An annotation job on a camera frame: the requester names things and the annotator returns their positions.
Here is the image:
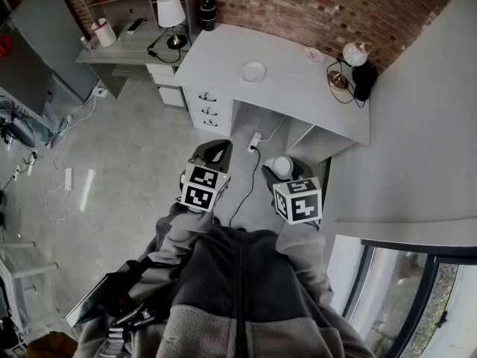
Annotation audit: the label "person's right forearm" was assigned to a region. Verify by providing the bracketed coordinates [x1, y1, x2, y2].
[275, 220, 335, 298]

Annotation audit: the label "black cloth bag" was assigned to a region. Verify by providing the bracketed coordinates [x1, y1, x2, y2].
[352, 62, 379, 102]

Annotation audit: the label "black floor cable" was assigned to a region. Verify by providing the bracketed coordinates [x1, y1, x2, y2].
[228, 145, 262, 229]

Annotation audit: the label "person's grey fleece jacket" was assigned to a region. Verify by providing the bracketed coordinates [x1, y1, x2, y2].
[72, 201, 377, 358]

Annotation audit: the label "grey wooden desk with hutch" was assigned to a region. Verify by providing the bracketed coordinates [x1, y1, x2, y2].
[74, 0, 198, 110]

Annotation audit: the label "white saucer plate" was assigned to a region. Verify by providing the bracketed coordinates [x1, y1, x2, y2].
[240, 61, 267, 84]

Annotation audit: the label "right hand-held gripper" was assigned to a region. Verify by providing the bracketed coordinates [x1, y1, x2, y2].
[262, 157, 323, 226]

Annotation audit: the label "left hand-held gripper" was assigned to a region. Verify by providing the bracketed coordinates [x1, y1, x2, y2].
[180, 139, 234, 213]

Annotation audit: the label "black globe lamp cable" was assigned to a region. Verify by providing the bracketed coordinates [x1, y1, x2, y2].
[326, 57, 368, 108]

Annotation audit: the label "grey metal cabinet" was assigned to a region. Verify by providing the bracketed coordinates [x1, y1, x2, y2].
[0, 0, 101, 119]

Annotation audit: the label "grey office chair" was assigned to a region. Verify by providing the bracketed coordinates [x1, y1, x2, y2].
[0, 97, 38, 149]

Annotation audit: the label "white metal rack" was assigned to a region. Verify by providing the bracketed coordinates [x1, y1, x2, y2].
[0, 239, 60, 352]

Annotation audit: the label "white phone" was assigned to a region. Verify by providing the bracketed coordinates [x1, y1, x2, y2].
[126, 17, 148, 37]

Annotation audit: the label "black table lamp cable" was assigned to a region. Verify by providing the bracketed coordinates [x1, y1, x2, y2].
[147, 24, 193, 65]

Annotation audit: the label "globe lamp with copper base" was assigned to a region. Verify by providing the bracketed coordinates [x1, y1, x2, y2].
[327, 41, 373, 92]

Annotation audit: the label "person's yellow trousers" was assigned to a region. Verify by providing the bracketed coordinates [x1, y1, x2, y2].
[25, 330, 80, 358]

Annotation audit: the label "person's left forearm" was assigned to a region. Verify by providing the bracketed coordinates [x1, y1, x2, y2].
[154, 201, 221, 271]

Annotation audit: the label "white shade table lamp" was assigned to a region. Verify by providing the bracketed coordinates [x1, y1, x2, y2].
[156, 0, 188, 50]

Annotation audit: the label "black cylindrical speaker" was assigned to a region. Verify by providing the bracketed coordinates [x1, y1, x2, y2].
[199, 0, 218, 32]

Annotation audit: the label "white desk with drawers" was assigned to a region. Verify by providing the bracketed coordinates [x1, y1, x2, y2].
[174, 23, 372, 162]

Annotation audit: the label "black window frame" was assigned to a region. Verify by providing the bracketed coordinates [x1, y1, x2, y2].
[341, 238, 477, 358]

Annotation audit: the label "white cup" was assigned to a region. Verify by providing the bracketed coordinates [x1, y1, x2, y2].
[271, 156, 295, 180]

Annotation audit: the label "small white pink-patterned dish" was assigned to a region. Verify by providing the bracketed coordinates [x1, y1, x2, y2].
[303, 45, 325, 66]

